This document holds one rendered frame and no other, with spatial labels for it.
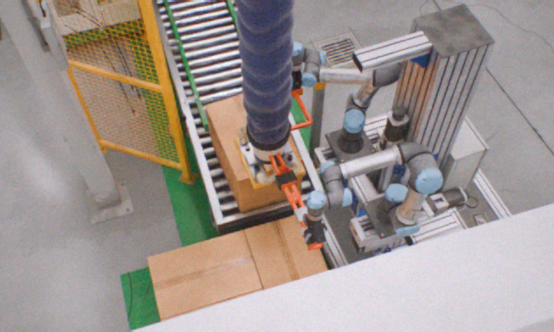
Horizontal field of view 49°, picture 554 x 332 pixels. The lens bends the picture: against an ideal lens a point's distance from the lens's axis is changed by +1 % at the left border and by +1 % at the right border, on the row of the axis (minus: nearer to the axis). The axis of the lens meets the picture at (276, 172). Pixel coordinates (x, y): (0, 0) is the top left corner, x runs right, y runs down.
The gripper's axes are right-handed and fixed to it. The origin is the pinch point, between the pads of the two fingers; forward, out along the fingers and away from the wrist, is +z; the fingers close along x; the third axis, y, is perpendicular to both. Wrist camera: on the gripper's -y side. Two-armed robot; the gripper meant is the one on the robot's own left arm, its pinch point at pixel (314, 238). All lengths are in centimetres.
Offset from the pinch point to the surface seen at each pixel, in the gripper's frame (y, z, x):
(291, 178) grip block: 34.5, -1.5, -1.2
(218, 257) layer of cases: 41, 71, 42
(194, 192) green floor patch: 123, 125, 40
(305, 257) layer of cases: 23, 71, -7
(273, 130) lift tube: 50, -23, 2
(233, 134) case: 94, 31, 12
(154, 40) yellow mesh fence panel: 134, -19, 41
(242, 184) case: 62, 35, 17
